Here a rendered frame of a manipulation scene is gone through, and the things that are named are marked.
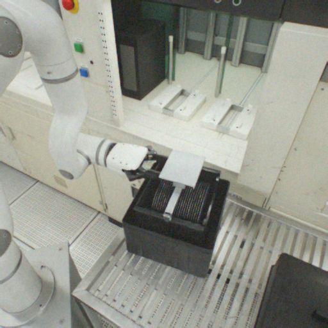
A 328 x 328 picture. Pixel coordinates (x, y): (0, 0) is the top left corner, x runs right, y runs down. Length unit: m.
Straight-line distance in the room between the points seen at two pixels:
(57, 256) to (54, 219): 1.09
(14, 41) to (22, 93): 1.19
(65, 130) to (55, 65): 0.17
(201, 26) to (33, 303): 1.63
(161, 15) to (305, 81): 0.91
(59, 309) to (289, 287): 0.65
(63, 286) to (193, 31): 1.56
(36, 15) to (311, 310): 0.92
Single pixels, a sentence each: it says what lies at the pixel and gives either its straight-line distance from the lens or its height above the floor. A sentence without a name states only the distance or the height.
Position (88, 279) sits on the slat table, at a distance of 0.98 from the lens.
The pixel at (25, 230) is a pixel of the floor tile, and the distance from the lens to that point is 2.14.
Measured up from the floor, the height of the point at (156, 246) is 0.86.
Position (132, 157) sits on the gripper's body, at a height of 1.08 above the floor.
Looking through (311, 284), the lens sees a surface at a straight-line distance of 0.93.
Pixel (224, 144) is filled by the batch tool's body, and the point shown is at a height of 0.87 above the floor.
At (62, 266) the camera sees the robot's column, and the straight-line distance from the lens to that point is 1.02.
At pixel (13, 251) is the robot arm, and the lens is 0.81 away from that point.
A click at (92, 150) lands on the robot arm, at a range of 0.85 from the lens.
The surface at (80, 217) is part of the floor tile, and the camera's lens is 2.07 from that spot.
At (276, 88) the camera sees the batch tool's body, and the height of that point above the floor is 1.26.
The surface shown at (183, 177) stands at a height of 1.08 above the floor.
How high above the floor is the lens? 1.63
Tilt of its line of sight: 44 degrees down
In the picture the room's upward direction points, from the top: straight up
